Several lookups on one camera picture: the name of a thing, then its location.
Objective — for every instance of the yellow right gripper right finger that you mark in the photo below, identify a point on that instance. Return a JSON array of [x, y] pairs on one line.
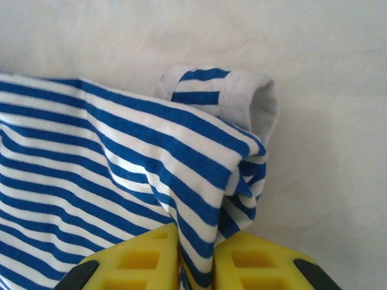
[[260, 266]]

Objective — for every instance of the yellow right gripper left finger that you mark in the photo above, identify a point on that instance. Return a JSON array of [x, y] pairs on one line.
[[136, 266]]

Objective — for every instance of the blue white striped tank top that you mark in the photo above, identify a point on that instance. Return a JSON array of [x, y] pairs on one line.
[[90, 151]]

